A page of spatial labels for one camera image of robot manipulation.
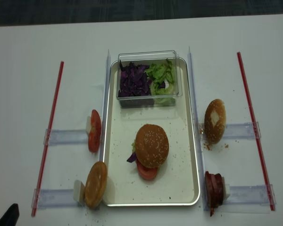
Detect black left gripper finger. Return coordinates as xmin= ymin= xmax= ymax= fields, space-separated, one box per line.
xmin=0 ymin=203 xmax=19 ymax=226

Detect sesame bun top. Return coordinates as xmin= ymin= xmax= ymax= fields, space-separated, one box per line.
xmin=135 ymin=124 xmax=169 ymax=169

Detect tomato slices on left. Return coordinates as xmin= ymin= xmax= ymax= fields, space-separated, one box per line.
xmin=88 ymin=109 xmax=102 ymax=153

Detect tomato slice on tray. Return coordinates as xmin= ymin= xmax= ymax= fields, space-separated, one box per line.
xmin=136 ymin=160 xmax=158 ymax=180

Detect meat slices on right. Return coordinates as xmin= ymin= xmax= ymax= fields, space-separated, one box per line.
xmin=205 ymin=171 xmax=225 ymax=216

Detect green lettuce in box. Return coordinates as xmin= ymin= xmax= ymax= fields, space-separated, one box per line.
xmin=145 ymin=59 xmax=175 ymax=96

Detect left front clear track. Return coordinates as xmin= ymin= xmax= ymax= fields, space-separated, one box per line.
xmin=31 ymin=189 xmax=85 ymax=209

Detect clear track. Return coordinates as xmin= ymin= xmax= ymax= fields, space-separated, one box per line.
xmin=31 ymin=189 xmax=85 ymax=209
xmin=223 ymin=185 xmax=276 ymax=205
xmin=43 ymin=129 xmax=88 ymax=145
xmin=198 ymin=121 xmax=261 ymax=140

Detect left front white pusher block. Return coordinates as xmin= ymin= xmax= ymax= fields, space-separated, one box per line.
xmin=73 ymin=180 xmax=85 ymax=206

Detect white pusher block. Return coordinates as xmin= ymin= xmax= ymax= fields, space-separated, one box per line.
xmin=222 ymin=177 xmax=231 ymax=201
xmin=85 ymin=116 xmax=92 ymax=135
xmin=73 ymin=180 xmax=85 ymax=206

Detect plain bun on left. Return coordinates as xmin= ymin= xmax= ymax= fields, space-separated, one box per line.
xmin=84 ymin=161 xmax=108 ymax=209

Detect left rear clear track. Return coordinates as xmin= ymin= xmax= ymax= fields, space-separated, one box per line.
xmin=43 ymin=129 xmax=88 ymax=145

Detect left rear white pusher block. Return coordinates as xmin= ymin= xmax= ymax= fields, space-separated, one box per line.
xmin=85 ymin=116 xmax=92 ymax=135

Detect purple leaf on tray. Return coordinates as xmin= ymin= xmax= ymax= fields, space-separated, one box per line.
xmin=126 ymin=152 xmax=137 ymax=163

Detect metal tray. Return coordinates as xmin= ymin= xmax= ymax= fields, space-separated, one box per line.
xmin=101 ymin=59 xmax=200 ymax=207

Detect purple cabbage leaves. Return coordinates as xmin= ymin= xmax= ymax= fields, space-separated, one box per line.
xmin=117 ymin=62 xmax=154 ymax=108

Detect clear plastic salad box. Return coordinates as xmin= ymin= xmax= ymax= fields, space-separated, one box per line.
xmin=116 ymin=50 xmax=182 ymax=108

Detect right front white pusher block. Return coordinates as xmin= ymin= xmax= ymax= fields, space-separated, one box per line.
xmin=222 ymin=177 xmax=231 ymax=201

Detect sesame bun with bare patch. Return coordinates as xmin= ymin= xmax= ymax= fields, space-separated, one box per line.
xmin=204 ymin=99 xmax=226 ymax=144

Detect right front clear track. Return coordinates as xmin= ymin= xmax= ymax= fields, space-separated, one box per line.
xmin=223 ymin=185 xmax=276 ymax=205

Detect right rear clear track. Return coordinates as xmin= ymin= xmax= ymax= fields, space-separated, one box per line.
xmin=198 ymin=121 xmax=261 ymax=140

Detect left red rail strip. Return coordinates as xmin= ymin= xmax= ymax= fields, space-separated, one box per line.
xmin=31 ymin=61 xmax=64 ymax=218

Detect red rail strip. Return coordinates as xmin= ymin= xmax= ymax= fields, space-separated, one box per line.
xmin=237 ymin=52 xmax=275 ymax=211
xmin=31 ymin=61 xmax=64 ymax=218

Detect left clear long rail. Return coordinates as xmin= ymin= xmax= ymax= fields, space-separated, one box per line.
xmin=99 ymin=50 xmax=111 ymax=161

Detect clear long rail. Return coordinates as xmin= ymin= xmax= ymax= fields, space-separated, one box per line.
xmin=187 ymin=47 xmax=209 ymax=212
xmin=99 ymin=50 xmax=111 ymax=161

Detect right clear long rail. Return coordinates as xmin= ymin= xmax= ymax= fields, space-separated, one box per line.
xmin=187 ymin=47 xmax=209 ymax=212

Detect right red rail strip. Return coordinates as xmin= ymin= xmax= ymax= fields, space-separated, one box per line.
xmin=237 ymin=52 xmax=275 ymax=211

